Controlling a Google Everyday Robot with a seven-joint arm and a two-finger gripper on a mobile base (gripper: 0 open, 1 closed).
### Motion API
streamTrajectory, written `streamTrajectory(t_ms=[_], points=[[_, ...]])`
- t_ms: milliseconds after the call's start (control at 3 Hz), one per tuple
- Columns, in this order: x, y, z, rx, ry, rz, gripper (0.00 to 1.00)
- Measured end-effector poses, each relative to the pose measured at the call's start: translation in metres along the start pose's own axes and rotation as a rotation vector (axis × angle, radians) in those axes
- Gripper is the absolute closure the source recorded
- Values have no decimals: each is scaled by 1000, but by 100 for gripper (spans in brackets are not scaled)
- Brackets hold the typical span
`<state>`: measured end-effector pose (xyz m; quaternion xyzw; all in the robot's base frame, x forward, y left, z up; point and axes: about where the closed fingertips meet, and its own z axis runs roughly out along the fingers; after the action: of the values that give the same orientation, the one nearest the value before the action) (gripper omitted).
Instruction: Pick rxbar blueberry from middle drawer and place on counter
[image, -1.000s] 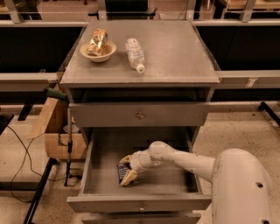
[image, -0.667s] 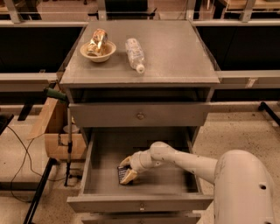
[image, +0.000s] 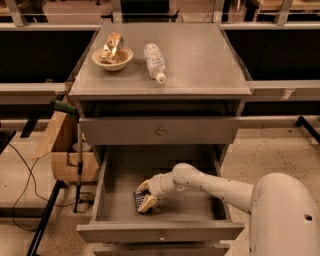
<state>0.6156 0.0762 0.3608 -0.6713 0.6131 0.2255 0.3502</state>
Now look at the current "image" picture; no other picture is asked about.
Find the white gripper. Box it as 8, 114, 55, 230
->
136, 173, 175, 212

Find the dark blue rxbar wrapper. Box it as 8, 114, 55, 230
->
134, 191, 152, 214

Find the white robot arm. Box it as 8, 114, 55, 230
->
137, 163, 320, 256

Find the open middle drawer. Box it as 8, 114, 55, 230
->
77, 145, 244, 243

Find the bottom drawer front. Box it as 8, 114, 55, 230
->
93, 243, 230, 256

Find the closed top drawer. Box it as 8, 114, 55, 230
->
80, 117, 241, 145

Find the grey drawer cabinet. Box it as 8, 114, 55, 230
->
69, 23, 250, 248

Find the black stand leg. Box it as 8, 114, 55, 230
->
26, 180, 65, 256

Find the clear plastic water bottle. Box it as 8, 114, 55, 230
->
144, 43, 166, 84

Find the beige bowl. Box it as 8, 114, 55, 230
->
92, 47, 133, 72

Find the crushed golden can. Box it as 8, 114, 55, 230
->
100, 32, 124, 63

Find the black cable on floor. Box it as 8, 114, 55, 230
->
7, 143, 78, 232

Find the green handled pole tool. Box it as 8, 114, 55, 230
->
50, 99, 83, 213

